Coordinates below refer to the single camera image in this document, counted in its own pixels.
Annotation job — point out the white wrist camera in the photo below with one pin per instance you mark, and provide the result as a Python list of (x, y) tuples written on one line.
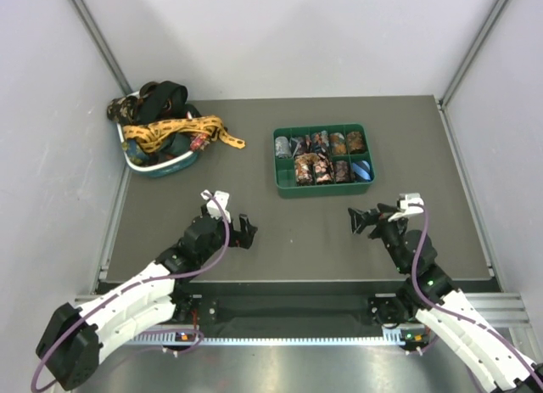
[(216, 204), (408, 205)]

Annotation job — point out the dark brown rolled tie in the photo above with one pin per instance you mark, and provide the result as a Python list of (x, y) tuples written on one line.
[(356, 143)]

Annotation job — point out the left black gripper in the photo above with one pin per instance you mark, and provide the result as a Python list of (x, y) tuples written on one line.
[(242, 238)]

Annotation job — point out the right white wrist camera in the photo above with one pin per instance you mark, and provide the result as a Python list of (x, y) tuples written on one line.
[(408, 205)]

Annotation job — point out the left aluminium frame post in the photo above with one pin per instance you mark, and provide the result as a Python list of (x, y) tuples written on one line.
[(90, 24)]

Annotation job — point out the brown floral tie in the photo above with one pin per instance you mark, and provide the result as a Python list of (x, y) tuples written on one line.
[(303, 168)]

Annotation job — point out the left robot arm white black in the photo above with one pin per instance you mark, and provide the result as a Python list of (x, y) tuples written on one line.
[(78, 339)]

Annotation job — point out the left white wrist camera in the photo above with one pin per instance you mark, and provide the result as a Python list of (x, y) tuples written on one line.
[(216, 204)]

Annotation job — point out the brown pink rolled tie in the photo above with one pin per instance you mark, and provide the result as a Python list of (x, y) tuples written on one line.
[(342, 172)]

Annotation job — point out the aluminium front rail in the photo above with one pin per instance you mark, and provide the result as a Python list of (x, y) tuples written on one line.
[(501, 310)]

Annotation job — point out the blue striped rolled tie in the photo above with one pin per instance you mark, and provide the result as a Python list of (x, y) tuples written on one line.
[(362, 171)]

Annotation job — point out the right aluminium frame post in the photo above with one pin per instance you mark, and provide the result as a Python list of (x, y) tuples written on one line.
[(497, 9)]

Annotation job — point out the yellow patterned tie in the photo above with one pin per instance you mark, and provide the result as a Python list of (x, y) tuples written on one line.
[(151, 136)]

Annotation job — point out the grey rolled tie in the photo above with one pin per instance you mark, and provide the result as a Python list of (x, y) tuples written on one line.
[(282, 147)]

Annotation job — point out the teal floral rolled tie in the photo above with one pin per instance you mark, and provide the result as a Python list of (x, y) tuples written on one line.
[(320, 142)]

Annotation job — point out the dark red rolled tie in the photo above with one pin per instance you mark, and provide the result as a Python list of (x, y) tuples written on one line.
[(300, 145)]

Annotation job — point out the grey slotted cable duct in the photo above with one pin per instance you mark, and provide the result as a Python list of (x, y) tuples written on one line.
[(384, 337)]

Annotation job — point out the black tie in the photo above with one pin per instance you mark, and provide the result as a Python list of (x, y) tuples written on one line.
[(163, 101)]

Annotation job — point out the green compartment tray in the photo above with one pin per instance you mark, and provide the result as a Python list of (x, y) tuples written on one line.
[(284, 168)]

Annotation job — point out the pink floral rolled tie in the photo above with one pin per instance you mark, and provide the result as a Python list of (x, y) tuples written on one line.
[(322, 173)]

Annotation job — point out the white teal basket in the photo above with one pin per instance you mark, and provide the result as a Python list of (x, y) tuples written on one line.
[(173, 155)]

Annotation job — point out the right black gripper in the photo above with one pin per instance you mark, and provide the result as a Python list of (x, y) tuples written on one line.
[(360, 219)]

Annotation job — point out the dark floral tie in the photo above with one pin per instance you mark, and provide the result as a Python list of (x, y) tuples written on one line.
[(122, 110)]

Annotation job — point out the aluminium frame post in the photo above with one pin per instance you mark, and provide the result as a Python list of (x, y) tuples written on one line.
[(497, 9), (90, 24)]

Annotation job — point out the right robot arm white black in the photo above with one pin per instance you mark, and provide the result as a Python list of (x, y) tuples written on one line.
[(430, 297)]

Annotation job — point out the red patterned tie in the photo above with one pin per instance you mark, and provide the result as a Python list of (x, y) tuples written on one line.
[(199, 141)]

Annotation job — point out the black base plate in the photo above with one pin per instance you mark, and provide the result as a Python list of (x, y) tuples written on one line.
[(322, 309)]

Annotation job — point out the green patterned tie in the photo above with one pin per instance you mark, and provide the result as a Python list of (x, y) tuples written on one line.
[(134, 153)]

